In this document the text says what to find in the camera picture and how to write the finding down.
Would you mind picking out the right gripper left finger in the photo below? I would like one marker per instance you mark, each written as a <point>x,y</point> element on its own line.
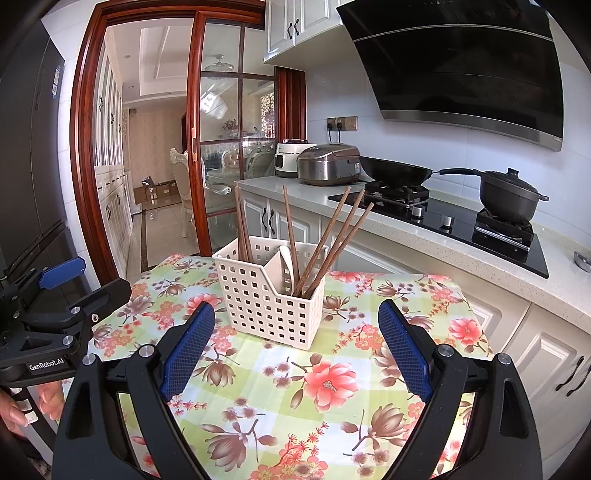
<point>92,441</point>

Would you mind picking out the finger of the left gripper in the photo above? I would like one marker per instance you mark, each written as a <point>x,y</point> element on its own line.
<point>62,273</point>

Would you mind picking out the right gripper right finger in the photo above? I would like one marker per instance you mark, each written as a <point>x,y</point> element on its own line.
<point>501,441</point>

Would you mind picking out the brown wooden chopstick two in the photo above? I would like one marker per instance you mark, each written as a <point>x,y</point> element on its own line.
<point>243,225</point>

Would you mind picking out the white ceramic spoon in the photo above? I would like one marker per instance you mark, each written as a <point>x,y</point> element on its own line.
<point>288,270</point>

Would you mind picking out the brown wooden chopstick three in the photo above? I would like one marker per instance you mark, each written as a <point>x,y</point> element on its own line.
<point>291,238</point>

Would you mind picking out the brown wooden chopstick six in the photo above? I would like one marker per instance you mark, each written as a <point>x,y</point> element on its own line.
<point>358,200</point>

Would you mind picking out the brown wooden chopstick four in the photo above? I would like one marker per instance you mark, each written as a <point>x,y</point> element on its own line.
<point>321,244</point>

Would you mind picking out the brown wooden chopstick one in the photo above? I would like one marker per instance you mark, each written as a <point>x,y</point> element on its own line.
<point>242,253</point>

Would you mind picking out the person's left hand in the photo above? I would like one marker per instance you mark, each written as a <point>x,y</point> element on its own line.
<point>50,402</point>

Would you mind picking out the black refrigerator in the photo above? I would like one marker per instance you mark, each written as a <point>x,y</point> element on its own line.
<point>34,231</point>

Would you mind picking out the white lower cabinets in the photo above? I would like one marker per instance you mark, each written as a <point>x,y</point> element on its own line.
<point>343,410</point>

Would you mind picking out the white cabinets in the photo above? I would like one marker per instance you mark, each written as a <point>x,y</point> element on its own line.
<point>303,34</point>
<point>343,410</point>

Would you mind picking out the cardboard boxes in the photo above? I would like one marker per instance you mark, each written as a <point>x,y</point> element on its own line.
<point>151,194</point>

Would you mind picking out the floral tablecloth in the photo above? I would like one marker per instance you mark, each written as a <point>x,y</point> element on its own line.
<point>164,297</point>

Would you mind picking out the white ornate dining chair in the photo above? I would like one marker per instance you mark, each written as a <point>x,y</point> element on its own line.
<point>179,165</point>

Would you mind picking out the small metal dish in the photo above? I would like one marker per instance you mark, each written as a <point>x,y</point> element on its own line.
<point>582,261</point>

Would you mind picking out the black glass gas stove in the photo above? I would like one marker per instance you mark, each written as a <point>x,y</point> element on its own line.
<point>514,241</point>

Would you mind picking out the white perforated utensil basket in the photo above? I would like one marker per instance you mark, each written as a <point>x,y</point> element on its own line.
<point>253,295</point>

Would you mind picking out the black lidded pot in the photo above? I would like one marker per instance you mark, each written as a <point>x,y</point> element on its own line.
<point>507,196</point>

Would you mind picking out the red wooden sliding door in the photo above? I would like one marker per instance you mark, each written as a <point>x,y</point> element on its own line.
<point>111,13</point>

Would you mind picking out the white pressure cooker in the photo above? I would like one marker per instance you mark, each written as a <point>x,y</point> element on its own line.
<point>285,159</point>

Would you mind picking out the black wok pan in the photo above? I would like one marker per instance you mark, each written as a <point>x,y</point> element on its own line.
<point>395,173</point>

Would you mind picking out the silver rice cooker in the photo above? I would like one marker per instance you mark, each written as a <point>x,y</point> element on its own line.
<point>329,165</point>

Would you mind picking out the white upper cabinets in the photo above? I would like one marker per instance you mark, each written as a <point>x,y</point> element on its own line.
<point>303,34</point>

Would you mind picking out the black range hood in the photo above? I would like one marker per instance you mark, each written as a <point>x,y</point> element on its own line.
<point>486,65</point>

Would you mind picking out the wall power outlet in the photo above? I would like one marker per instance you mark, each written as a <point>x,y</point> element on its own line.
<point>339,124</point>

